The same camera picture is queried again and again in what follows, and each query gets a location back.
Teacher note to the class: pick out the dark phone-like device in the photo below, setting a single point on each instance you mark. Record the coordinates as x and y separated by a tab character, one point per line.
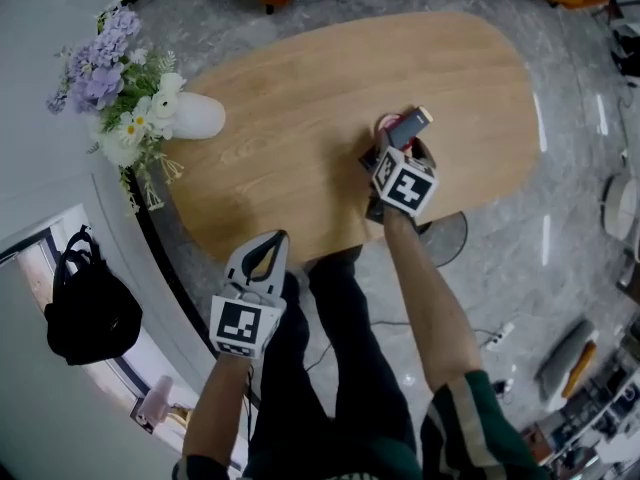
407	128

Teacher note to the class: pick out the wooden coffee table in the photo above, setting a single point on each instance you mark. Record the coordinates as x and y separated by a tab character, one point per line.
300	93

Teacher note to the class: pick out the dark round trash bin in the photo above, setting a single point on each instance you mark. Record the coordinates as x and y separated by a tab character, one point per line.
447	243

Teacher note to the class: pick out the white vase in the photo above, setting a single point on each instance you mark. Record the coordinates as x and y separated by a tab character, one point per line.
200	116

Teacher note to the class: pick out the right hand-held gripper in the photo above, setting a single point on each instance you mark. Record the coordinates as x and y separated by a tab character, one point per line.
405	188

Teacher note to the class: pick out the person's green sweatshirt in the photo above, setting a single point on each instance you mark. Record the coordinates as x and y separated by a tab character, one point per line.
475	443

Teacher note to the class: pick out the pink round coaster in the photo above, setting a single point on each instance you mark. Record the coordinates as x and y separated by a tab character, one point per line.
385	120

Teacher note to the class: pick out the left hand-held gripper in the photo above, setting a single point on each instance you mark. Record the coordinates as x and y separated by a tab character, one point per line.
240	323

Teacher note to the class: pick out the person's right forearm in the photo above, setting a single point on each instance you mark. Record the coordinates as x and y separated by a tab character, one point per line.
430	308

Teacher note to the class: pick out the purple white flower bouquet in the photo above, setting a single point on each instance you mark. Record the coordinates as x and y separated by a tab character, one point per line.
100	78

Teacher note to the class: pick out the black backpack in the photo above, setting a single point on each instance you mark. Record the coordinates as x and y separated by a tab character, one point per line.
90	323

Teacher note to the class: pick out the small pink lamp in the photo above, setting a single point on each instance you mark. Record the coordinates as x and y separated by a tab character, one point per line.
156	398

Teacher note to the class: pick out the grey floor cushion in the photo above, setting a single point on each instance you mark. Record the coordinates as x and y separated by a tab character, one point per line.
560	358

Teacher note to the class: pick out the white power strip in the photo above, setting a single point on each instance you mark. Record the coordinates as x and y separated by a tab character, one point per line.
500	337

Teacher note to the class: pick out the round white side table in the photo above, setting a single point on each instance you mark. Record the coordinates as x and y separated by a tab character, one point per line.
622	208

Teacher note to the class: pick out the person's left forearm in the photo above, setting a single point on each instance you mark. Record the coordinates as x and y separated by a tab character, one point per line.
215	413

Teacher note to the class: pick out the person's legs in black trousers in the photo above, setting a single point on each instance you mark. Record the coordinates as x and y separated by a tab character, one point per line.
350	368

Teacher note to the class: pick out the small orange pillow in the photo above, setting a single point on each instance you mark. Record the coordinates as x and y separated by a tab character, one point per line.
580	370

